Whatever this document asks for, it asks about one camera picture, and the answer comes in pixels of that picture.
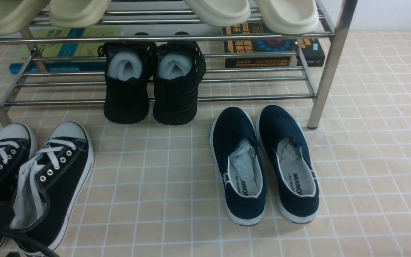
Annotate black canvas sneaker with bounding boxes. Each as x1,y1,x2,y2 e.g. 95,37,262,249
10,121,93,251
0,123,38,202

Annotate black mesh shoe, left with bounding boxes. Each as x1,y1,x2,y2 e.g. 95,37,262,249
98,42,158,124

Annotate black mesh shoe, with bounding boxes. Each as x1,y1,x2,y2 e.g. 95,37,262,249
98,42,158,124
153,41,207,126

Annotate black mesh shoe, right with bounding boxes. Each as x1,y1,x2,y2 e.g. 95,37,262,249
153,41,207,126

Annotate navy slip-on shoe, left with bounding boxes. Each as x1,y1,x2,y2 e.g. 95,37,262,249
210,107,268,226

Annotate navy slip-on shoe, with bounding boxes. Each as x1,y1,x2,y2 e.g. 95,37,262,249
210,107,268,226
256,105,319,224

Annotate silver metal shoe rack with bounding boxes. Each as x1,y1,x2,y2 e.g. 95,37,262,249
0,0,357,130

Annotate navy slip-on shoe, right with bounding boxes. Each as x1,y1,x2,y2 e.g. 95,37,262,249
256,105,319,224

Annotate green and blue book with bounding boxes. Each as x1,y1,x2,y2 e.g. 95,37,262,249
9,27,124,74

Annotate cream slipper, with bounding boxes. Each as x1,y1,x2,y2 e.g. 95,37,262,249
255,0,320,35
184,0,251,27

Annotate cream slipper, far right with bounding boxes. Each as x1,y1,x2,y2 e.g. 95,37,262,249
255,0,320,35

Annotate black book with orange text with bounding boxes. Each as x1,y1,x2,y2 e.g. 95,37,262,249
222,22,326,69

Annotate black cable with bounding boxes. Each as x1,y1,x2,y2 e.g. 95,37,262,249
0,226,60,257

